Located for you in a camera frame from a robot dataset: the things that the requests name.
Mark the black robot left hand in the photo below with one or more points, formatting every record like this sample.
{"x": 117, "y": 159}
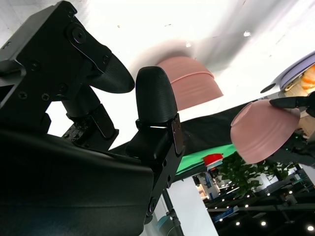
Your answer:
{"x": 290, "y": 102}

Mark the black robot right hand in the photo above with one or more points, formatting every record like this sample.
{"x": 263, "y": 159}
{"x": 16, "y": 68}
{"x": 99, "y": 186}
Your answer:
{"x": 61, "y": 177}

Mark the pink plastic bowl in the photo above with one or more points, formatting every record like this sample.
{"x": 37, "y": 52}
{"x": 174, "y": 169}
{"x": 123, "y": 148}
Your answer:
{"x": 261, "y": 137}
{"x": 182, "y": 67}
{"x": 197, "y": 93}

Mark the pale purple round disc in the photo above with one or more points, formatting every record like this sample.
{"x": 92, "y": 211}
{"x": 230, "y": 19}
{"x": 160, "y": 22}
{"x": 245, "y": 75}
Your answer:
{"x": 302, "y": 66}

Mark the black backdrop cloth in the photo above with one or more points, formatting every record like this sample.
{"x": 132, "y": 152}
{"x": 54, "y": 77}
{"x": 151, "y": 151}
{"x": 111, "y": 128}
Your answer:
{"x": 209, "y": 127}

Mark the green leafy plant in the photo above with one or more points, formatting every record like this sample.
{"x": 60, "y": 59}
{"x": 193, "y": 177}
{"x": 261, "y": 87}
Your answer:
{"x": 243, "y": 177}

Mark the red round container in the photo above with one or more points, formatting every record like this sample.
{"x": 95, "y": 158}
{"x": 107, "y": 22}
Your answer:
{"x": 212, "y": 159}

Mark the green cloth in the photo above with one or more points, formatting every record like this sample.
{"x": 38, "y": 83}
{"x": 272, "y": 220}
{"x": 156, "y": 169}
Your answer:
{"x": 194, "y": 162}

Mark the black stand pole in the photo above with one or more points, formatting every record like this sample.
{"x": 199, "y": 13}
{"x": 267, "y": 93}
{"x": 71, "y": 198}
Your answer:
{"x": 176, "y": 221}

